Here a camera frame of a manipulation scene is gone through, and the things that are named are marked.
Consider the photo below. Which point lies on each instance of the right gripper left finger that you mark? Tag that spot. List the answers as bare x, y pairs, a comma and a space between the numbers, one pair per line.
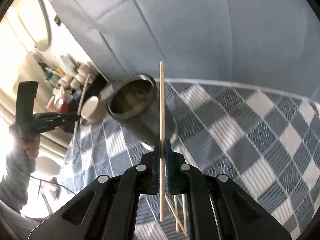
106, 208

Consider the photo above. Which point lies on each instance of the black cylindrical utensil holder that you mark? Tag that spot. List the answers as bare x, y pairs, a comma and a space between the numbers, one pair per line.
134, 103

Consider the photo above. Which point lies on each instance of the wooden chopstick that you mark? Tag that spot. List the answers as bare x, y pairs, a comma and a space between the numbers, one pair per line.
174, 211
184, 214
162, 185
83, 95

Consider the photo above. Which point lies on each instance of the beige ceramic mug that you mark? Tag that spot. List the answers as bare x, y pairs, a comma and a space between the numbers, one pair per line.
93, 111

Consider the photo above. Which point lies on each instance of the blue white patterned tablecloth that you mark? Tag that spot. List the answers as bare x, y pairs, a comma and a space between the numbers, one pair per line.
268, 143

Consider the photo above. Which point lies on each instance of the grey-blue backdrop panel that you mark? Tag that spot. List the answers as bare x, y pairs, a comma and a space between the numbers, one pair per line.
267, 43

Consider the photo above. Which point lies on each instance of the person's left hand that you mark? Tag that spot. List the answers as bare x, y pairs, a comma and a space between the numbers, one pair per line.
29, 146

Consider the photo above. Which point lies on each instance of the oval wall mirror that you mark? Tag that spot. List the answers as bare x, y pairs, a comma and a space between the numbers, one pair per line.
33, 16

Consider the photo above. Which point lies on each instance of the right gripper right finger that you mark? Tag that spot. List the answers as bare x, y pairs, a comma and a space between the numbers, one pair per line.
218, 208

